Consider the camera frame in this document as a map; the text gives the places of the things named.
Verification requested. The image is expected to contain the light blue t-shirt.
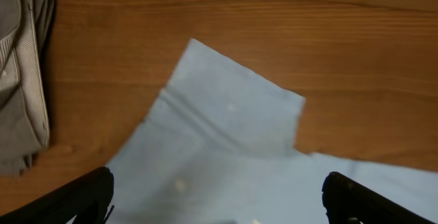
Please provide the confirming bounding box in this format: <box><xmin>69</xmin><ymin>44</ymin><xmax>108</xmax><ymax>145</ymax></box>
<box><xmin>108</xmin><ymin>39</ymin><xmax>437</xmax><ymax>224</ymax></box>

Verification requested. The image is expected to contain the folded grey garment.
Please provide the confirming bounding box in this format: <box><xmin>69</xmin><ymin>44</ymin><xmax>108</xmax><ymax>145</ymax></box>
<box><xmin>1</xmin><ymin>0</ymin><xmax>56</xmax><ymax>175</ymax></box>

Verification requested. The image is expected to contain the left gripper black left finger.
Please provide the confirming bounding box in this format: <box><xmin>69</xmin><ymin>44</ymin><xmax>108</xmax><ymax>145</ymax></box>
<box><xmin>1</xmin><ymin>166</ymin><xmax>114</xmax><ymax>224</ymax></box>

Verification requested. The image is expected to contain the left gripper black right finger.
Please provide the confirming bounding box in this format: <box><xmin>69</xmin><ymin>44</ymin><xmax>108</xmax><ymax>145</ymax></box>
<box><xmin>322</xmin><ymin>171</ymin><xmax>433</xmax><ymax>224</ymax></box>

